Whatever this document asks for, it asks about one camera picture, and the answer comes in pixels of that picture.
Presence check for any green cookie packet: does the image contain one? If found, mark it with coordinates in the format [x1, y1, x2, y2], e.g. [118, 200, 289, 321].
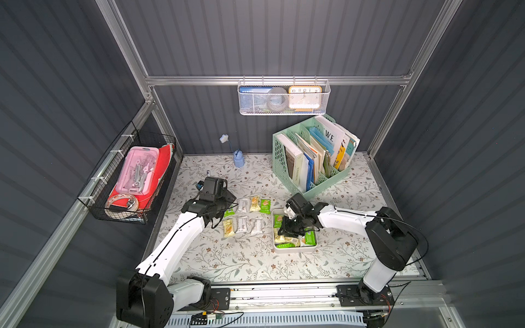
[260, 199, 272, 215]
[224, 209, 235, 217]

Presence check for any yellow cookie packet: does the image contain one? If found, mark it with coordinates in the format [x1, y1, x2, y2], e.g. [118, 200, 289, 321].
[250, 195, 261, 213]
[223, 219, 235, 238]

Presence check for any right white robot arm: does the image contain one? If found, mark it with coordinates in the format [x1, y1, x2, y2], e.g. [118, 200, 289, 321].
[280, 194, 420, 304]

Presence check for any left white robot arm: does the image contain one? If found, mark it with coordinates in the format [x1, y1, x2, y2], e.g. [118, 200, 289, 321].
[116, 177, 236, 327]

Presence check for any white storage box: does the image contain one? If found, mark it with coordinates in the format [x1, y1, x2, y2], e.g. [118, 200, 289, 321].
[272, 209, 318, 254]

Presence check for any blue box in basket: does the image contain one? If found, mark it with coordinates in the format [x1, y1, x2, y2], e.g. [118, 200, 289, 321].
[238, 86, 272, 115]

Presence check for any blue small bottle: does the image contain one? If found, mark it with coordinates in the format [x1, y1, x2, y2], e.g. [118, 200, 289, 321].
[220, 134, 245, 168]

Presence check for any blue folder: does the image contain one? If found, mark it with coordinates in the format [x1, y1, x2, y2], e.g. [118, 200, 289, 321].
[304, 154, 314, 191]

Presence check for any mint green file organizer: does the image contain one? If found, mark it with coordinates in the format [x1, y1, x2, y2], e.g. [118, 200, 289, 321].
[272, 114, 360, 199]

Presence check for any white brown book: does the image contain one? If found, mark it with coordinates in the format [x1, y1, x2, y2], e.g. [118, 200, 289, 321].
[276, 133, 306, 192]

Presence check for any pink plastic case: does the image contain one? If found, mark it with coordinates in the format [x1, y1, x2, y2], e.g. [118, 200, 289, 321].
[115, 146, 159, 195]

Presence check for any clear tape roll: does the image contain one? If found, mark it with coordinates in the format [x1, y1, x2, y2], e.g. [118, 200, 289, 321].
[105, 194, 139, 212]

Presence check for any white book WE cover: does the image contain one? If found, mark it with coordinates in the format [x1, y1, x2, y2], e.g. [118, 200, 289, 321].
[315, 116, 354, 171]

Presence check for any grey tape roll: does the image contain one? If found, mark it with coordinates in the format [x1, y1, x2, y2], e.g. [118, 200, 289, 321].
[267, 87, 288, 113]

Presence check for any yellow white clock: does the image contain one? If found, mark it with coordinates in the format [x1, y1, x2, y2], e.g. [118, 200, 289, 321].
[288, 86, 323, 111]

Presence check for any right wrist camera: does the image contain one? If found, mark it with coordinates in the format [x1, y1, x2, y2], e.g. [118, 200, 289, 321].
[284, 206, 296, 219]

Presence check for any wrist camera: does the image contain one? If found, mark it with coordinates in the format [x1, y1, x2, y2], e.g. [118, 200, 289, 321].
[284, 206, 296, 219]
[196, 180, 205, 191]

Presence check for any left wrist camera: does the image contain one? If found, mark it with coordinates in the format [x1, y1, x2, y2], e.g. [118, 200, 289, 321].
[196, 180, 205, 191]

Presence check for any black wire side basket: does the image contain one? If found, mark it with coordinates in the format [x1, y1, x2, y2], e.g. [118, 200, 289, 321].
[77, 123, 177, 225]

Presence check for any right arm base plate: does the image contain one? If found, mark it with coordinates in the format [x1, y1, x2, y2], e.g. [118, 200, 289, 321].
[335, 284, 395, 307]

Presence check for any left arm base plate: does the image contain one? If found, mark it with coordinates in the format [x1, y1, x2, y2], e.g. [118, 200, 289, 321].
[179, 288, 231, 312]

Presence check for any white wire wall basket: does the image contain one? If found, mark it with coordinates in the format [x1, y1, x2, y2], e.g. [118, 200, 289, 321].
[237, 77, 331, 116]

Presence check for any aluminium rail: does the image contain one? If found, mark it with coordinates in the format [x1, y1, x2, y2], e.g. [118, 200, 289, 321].
[210, 280, 447, 311]

